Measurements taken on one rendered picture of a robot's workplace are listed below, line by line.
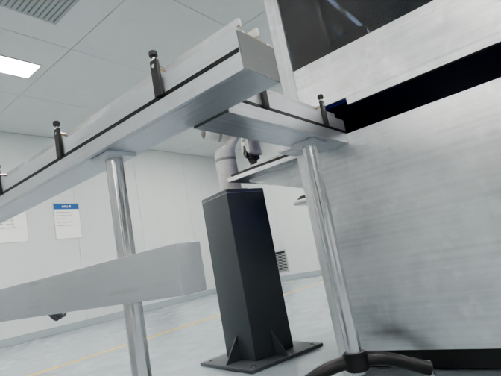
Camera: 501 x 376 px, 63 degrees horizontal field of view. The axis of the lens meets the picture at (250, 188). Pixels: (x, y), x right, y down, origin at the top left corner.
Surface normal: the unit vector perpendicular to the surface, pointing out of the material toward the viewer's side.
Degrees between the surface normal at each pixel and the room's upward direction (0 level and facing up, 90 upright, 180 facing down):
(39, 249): 90
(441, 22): 90
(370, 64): 90
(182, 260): 90
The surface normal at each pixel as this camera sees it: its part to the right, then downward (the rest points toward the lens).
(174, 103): -0.62, -0.03
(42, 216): 0.76, -0.25
